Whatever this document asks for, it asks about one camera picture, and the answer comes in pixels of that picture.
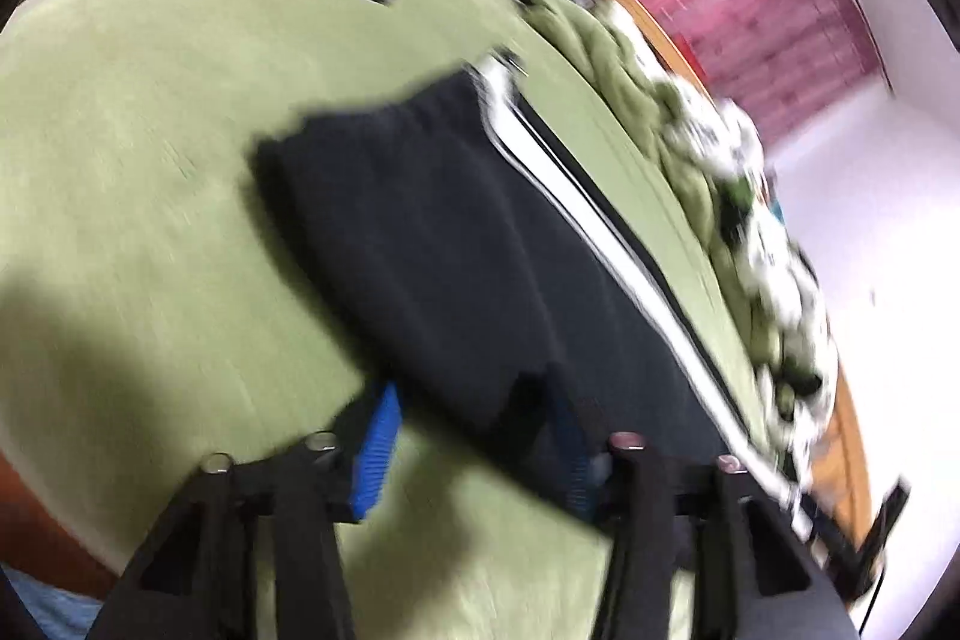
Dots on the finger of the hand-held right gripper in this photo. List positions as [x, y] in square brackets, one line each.
[889, 520]

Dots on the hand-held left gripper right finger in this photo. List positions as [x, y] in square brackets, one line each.
[574, 471]

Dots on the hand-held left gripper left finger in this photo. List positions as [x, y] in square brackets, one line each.
[375, 452]

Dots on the black pants with white stripes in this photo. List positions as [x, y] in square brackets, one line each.
[450, 250]

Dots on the light blue pajama pants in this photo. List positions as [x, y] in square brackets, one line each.
[45, 606]

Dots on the floral white and green quilt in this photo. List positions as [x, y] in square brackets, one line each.
[675, 145]

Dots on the green fleece bed blanket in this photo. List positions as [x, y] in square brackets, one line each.
[150, 160]

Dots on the wooden bed frame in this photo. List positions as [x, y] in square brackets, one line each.
[847, 460]

